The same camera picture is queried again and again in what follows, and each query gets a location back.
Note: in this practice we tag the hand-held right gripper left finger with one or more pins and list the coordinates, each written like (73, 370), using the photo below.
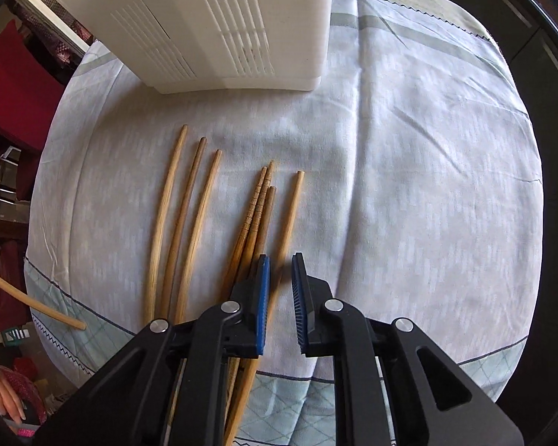
(262, 306)

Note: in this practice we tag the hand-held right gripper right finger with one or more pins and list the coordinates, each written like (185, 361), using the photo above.
(299, 306)

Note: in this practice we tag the plain wooden chopstick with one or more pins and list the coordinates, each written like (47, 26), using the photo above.
(290, 223)

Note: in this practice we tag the row of wooden chopsticks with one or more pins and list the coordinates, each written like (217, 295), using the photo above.
(193, 223)

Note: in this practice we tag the person's left hand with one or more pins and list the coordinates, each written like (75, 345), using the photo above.
(0, 390)

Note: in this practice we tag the pale blue patterned tablecloth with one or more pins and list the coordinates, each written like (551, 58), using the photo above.
(400, 172)

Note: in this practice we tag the light wooden stick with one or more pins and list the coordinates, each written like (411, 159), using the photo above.
(37, 304)

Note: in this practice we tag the small green box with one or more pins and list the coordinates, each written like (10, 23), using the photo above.
(16, 337)

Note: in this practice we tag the pink patterned clothing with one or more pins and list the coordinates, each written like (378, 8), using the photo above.
(30, 395)

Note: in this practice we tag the dark wooden dining table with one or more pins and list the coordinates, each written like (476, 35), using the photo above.
(0, 223)

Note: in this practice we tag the red upholstered chair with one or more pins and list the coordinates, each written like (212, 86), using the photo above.
(9, 88)

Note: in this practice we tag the checkered apron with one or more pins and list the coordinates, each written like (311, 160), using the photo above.
(60, 32)

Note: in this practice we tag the green sink base cabinets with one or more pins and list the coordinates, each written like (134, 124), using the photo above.
(530, 23)

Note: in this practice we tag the glass sliding door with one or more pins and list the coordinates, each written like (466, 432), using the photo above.
(46, 11)

